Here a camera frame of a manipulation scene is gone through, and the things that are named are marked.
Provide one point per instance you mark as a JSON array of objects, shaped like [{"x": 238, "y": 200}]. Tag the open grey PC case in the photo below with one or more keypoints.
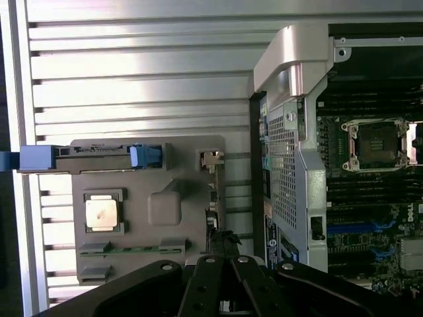
[{"x": 291, "y": 165}]

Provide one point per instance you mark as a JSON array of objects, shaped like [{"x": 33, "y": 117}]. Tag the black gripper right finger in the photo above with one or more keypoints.
[{"x": 257, "y": 290}]

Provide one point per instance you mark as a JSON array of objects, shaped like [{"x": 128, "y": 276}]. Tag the green motherboard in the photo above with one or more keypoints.
[{"x": 363, "y": 198}]

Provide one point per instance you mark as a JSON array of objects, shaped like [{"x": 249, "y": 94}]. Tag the green RAM stick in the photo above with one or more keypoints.
[{"x": 132, "y": 250}]

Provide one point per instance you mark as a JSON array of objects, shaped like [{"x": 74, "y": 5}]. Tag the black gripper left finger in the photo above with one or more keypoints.
[{"x": 201, "y": 290}]

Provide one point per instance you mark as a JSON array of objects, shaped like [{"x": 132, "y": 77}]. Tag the silver CPU chip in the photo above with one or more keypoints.
[{"x": 100, "y": 213}]

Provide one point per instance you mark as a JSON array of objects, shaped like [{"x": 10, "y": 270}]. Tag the silver chipset heatsink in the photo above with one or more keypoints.
[{"x": 413, "y": 251}]

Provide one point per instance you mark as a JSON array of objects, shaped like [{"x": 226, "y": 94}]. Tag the CPU socket cover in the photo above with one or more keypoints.
[{"x": 415, "y": 142}]

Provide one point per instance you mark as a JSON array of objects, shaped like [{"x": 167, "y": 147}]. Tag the CPU socket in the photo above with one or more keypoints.
[{"x": 375, "y": 143}]

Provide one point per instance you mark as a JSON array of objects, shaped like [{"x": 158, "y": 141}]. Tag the hard disk in blue carrier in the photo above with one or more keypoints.
[{"x": 92, "y": 158}]

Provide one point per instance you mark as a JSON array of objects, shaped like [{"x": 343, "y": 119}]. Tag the grey parts rack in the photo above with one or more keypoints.
[{"x": 148, "y": 185}]

